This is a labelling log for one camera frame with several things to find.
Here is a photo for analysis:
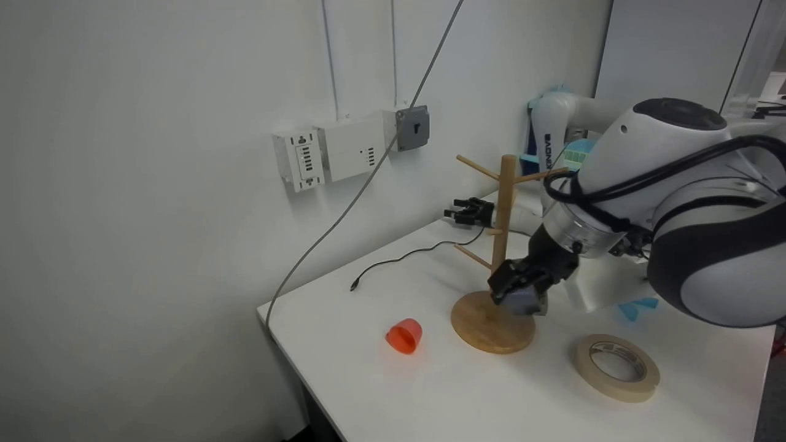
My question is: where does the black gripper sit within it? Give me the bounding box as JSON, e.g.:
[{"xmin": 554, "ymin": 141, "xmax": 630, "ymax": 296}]
[{"xmin": 485, "ymin": 227, "xmax": 585, "ymax": 319}]

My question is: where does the grey mug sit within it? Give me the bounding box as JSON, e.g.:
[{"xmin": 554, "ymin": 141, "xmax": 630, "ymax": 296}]
[{"xmin": 499, "ymin": 286, "xmax": 550, "ymax": 322}]

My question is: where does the blue plastic clamp peg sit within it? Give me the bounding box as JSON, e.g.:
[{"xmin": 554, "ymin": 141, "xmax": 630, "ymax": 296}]
[{"xmin": 614, "ymin": 296, "xmax": 662, "ymax": 324}]

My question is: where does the wooden peg tree holder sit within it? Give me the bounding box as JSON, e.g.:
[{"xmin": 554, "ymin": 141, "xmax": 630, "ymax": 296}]
[{"xmin": 448, "ymin": 153, "xmax": 551, "ymax": 356}]

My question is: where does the beige masking tape roll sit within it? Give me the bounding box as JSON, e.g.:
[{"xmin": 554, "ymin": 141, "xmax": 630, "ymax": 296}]
[{"xmin": 569, "ymin": 333, "xmax": 662, "ymax": 406}]

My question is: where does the orange plastic cup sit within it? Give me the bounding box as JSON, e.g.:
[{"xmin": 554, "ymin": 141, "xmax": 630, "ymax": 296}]
[{"xmin": 382, "ymin": 318, "xmax": 425, "ymax": 356}]

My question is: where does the blue plastic tray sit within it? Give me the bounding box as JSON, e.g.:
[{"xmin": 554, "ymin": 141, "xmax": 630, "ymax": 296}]
[{"xmin": 563, "ymin": 139, "xmax": 596, "ymax": 173}]

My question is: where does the thin black table cable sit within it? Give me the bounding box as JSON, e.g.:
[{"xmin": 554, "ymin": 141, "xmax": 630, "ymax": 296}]
[{"xmin": 349, "ymin": 227, "xmax": 488, "ymax": 296}]

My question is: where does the gray wall socket box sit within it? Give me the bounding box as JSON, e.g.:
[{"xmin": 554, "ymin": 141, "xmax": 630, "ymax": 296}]
[{"xmin": 393, "ymin": 104, "xmax": 435, "ymax": 153}]

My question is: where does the long gray wall cable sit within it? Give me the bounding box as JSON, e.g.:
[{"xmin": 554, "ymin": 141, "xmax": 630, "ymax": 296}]
[{"xmin": 263, "ymin": 0, "xmax": 467, "ymax": 326}]

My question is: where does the white plain wall box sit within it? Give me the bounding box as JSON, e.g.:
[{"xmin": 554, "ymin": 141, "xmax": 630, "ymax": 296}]
[{"xmin": 313, "ymin": 115, "xmax": 388, "ymax": 184}]

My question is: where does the white labelled wall box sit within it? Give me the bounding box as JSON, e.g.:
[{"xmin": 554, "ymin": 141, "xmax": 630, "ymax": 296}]
[{"xmin": 269, "ymin": 123, "xmax": 327, "ymax": 198}]

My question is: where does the white wall conduit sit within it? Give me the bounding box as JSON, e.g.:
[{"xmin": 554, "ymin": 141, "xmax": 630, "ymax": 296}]
[
  {"xmin": 319, "ymin": 0, "xmax": 343, "ymax": 126},
  {"xmin": 388, "ymin": 0, "xmax": 403, "ymax": 114}
]

